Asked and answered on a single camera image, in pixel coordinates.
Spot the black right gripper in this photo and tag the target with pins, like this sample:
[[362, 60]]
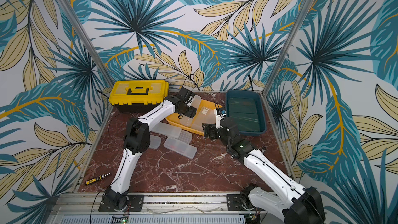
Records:
[[211, 130]]

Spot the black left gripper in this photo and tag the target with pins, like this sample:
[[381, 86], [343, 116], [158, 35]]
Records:
[[192, 113]]

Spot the yellow plastic tray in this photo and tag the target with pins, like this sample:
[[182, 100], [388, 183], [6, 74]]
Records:
[[174, 120]]

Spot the clear pencil case labelled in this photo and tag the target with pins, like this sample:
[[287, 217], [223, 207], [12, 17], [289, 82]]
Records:
[[198, 121]]

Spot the clear pencil case top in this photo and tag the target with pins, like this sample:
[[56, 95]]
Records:
[[167, 130]]

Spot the teal plastic tray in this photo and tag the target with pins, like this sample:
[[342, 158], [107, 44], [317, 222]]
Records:
[[246, 108]]

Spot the yellow black toolbox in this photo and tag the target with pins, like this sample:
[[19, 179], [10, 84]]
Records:
[[138, 96]]

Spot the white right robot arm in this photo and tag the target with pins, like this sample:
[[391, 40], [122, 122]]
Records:
[[290, 201]]

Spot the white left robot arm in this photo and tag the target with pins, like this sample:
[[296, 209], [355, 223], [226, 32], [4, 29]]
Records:
[[137, 141]]

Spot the clear ribbed pencil case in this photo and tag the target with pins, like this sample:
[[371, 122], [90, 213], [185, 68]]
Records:
[[185, 136]]

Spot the clear pencil case pink inside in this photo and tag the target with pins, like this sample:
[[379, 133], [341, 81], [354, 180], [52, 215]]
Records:
[[180, 147]]

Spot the black yellow screwdriver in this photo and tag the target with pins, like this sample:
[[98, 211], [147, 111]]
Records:
[[98, 178]]

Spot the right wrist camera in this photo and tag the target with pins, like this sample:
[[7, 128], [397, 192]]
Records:
[[220, 113]]

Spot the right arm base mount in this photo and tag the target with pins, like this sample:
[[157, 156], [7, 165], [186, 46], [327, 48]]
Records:
[[238, 202]]

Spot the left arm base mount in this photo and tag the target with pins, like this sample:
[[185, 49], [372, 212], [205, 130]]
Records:
[[127, 203]]

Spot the left aluminium frame post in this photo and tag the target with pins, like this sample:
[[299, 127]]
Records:
[[80, 31]]

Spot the aluminium frame post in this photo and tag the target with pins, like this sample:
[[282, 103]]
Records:
[[80, 31], [301, 15]]

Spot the aluminium front rail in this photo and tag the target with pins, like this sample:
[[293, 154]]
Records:
[[160, 208]]

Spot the right aluminium frame post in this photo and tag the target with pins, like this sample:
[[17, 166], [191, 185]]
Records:
[[301, 15]]

